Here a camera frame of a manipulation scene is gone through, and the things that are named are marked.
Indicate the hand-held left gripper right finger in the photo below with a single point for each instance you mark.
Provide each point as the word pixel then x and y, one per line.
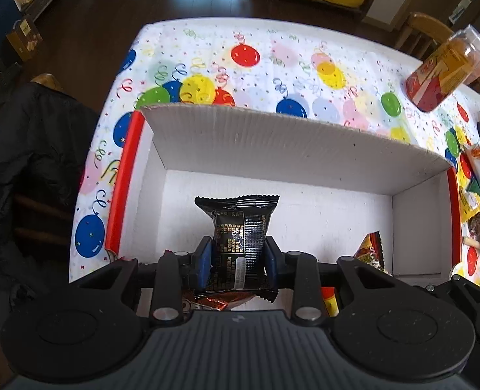
pixel 270 264

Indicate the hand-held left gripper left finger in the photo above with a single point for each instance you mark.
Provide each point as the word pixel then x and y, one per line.
pixel 203 264

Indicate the black snack packet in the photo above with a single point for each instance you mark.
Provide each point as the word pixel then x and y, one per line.
pixel 240 227

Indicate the white cardboard box red edges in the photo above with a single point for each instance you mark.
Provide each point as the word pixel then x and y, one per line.
pixel 305 150

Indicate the copper brown snack packet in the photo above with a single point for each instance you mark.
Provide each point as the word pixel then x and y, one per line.
pixel 219 301

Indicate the orange drink bottle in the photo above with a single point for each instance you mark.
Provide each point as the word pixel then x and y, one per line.
pixel 439 73

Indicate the red and yellow snack packet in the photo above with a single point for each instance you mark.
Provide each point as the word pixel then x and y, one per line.
pixel 368 252

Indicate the wooden stick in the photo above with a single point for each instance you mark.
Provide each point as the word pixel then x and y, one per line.
pixel 471 241

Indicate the balloon print tablecloth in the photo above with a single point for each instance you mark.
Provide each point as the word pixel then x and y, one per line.
pixel 264 73

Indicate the black jacket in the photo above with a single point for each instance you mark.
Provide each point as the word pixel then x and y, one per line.
pixel 29 162

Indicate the wooden chair under jacket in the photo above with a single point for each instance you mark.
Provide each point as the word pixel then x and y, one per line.
pixel 45 79

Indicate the brown paper bag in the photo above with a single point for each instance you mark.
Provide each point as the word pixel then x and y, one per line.
pixel 25 40

